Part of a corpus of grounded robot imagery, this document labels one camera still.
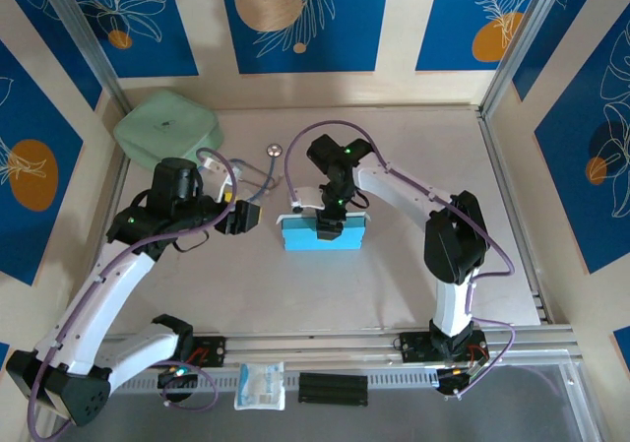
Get grey slotted cable duct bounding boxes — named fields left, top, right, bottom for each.
left=110, top=368, right=439, bottom=395

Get white plastic packet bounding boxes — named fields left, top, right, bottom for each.
left=233, top=361, right=286, bottom=411

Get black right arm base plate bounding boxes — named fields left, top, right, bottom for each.
left=399, top=331, right=488, bottom=364

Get black base electronics module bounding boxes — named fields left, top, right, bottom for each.
left=157, top=366, right=198, bottom=404
left=435, top=362, right=493, bottom=402

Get blue stethoscope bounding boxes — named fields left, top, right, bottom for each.
left=230, top=142, right=285, bottom=205

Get grey metal sheet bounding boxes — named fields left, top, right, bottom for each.
left=48, top=392, right=592, bottom=442

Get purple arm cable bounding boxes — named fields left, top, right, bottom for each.
left=284, top=122, right=518, bottom=399
left=27, top=147, right=240, bottom=441

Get black ribbed block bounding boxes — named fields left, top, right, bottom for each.
left=298, top=371, right=369, bottom=408

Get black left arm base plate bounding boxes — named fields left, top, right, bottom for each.
left=191, top=336, right=227, bottom=368

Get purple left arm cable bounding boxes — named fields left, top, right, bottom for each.
left=27, top=147, right=240, bottom=441

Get aluminium side rail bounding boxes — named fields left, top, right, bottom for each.
left=68, top=156, right=132, bottom=335
left=476, top=109, right=550, bottom=325

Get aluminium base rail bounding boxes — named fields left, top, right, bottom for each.
left=41, top=323, right=582, bottom=377

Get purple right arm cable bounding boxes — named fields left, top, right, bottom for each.
left=284, top=122, right=518, bottom=399

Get aluminium frame post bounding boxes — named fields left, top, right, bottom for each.
left=479, top=0, right=577, bottom=118
left=36, top=0, right=133, bottom=113

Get green zip pouch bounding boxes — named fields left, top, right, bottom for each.
left=113, top=90, right=226, bottom=172

